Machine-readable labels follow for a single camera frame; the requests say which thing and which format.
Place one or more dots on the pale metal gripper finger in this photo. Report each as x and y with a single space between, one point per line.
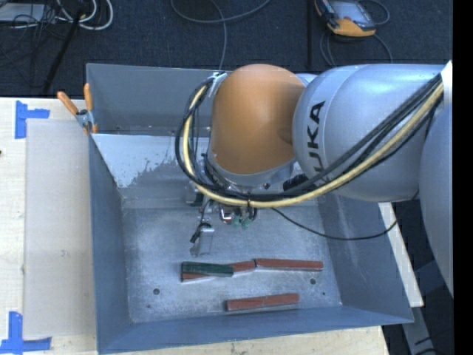
204 213
202 243

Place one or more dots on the dark green flat block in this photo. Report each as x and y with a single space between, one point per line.
207 268

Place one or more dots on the grey metal bin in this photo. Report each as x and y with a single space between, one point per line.
236 242

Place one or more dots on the pale flat board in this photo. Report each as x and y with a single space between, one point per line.
57 213

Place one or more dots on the black cylinder on white bracket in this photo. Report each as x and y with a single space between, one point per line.
297 182

